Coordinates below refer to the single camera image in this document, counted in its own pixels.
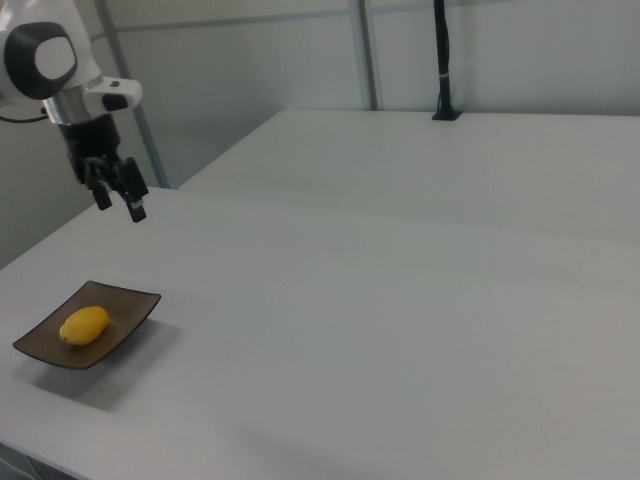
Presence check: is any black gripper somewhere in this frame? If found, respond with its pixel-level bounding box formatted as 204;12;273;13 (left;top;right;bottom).
58;113;150;224

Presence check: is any black pole stand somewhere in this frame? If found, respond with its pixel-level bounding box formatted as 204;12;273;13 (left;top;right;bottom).
431;0;464;122

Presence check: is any grey partition frame rail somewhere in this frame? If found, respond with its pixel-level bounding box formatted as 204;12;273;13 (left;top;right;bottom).
374;0;474;20
87;10;362;40

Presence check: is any yellow potato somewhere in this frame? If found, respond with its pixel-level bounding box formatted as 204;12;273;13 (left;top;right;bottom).
59;305;111;348

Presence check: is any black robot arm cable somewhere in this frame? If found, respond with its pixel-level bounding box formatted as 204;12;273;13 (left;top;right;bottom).
0;110;52;125

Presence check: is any brown square ceramic plate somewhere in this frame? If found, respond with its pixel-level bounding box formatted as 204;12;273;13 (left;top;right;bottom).
12;279;162;371

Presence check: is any grey metal partition post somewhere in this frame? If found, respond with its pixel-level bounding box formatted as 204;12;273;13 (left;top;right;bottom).
358;0;380;111
93;0;170;190

